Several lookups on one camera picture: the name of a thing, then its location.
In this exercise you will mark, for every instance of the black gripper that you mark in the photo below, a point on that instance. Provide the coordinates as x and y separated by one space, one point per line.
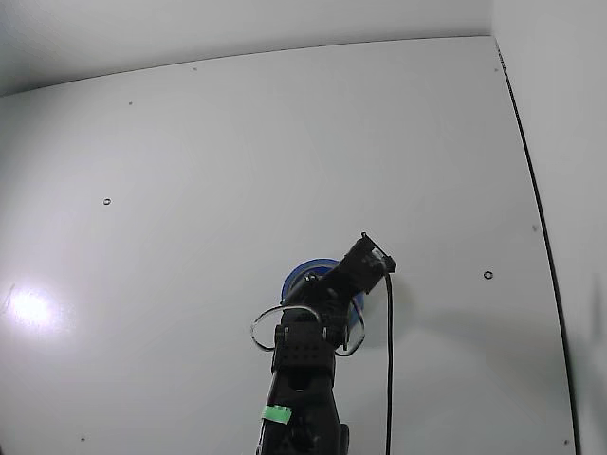
317 287

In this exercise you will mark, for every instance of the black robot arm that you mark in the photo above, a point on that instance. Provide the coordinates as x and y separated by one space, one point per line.
303 365

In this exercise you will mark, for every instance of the green tape strip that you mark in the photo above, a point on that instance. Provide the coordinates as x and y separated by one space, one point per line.
276 413

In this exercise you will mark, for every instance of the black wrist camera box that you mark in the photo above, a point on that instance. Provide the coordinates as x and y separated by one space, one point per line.
367 260

